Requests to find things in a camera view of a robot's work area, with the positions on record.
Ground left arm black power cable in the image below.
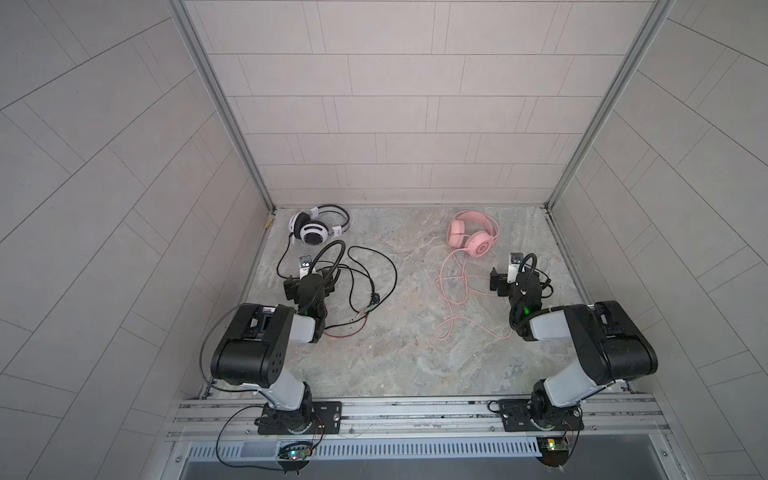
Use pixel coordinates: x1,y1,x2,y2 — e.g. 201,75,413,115
199,304,283,472

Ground pink headphones with cable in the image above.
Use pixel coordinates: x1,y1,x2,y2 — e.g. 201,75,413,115
433,210,512,341

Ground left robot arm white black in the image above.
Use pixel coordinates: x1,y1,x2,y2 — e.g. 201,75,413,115
210,273,335,435

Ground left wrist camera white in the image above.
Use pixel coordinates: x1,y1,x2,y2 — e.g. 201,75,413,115
299,255,313,278

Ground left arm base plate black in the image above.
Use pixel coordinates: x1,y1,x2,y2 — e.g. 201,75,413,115
254,401,342,435

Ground right circuit board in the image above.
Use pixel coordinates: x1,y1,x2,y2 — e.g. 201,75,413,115
536,437,571,468

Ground white black headphones with cable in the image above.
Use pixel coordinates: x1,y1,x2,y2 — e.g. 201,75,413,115
275,204,394,343

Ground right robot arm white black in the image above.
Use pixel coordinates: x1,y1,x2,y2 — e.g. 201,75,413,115
489,267,658,432

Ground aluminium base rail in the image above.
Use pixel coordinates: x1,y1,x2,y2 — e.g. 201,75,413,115
163,394,671,463

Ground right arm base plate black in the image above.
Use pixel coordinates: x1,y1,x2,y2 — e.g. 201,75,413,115
495,398,584,432

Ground left circuit board green led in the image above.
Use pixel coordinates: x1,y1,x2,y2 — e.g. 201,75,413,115
277,441,314,462

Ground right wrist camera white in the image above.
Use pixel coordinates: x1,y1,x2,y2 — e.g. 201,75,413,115
506,252,525,284

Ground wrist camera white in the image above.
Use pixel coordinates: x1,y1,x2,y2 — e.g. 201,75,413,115
506,252,525,284
299,255,313,278

